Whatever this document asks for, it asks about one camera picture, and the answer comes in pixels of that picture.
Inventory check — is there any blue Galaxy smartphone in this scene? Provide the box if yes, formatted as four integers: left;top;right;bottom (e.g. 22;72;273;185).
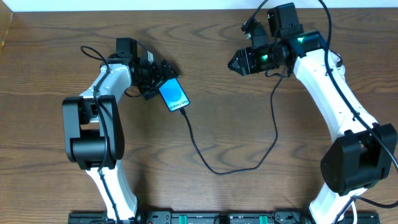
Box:
159;78;190;112

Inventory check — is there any black USB charging cable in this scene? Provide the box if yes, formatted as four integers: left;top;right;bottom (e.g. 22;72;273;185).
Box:
179;55;344;176

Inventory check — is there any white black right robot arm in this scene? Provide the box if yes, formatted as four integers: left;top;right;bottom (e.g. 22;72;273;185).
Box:
228;3;397;223

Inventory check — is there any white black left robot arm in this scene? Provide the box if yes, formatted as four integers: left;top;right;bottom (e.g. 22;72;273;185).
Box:
62;37;179;223

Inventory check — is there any white power strip cord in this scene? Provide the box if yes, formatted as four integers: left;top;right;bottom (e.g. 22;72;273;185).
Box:
349;198;358;224

